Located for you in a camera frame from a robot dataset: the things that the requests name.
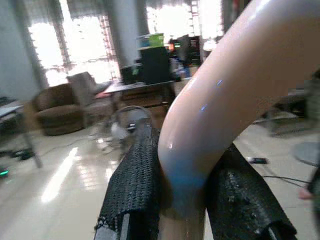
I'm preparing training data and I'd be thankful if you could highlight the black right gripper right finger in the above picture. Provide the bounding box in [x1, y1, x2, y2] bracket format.
[206, 143, 298, 240]

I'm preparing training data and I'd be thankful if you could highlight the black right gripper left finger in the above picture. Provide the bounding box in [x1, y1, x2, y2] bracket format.
[94, 124, 162, 240]

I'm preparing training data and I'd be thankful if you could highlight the beige plastic dustpan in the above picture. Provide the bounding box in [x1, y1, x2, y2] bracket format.
[157, 0, 320, 240]

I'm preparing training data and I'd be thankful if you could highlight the small black floor device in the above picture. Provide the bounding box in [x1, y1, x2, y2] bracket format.
[246, 156, 269, 165]

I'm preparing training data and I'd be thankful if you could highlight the round metal floor fan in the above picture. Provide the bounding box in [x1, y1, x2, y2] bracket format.
[109, 104, 152, 151]

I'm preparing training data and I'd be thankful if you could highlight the person's foot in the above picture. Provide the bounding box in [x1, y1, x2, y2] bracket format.
[298, 172, 320, 201]

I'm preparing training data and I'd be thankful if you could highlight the round grey fan base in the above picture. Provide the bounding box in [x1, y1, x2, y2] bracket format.
[291, 141, 320, 167]

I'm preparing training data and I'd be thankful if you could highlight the dark wooden desk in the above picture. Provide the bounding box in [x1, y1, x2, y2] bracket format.
[103, 79, 182, 118]

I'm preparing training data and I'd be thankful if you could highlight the brown upholstered armchair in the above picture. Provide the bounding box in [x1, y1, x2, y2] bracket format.
[31, 83, 87, 137]

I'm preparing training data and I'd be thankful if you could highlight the grey table with metal leg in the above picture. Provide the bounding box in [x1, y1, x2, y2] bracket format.
[0, 103, 43, 168]

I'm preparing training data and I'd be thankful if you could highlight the grey padded chair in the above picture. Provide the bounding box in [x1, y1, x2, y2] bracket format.
[66, 71, 118, 126]

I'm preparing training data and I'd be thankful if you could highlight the black computer monitor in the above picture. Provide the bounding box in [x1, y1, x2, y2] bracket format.
[138, 46, 171, 85]

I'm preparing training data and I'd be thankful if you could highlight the green box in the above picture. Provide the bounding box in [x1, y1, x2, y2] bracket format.
[142, 33, 165, 48]

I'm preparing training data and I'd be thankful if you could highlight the dark tall shelf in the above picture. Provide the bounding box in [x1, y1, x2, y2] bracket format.
[187, 34, 202, 66]

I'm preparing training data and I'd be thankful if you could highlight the thin black floor cable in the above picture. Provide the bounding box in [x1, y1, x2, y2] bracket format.
[262, 174, 312, 187]

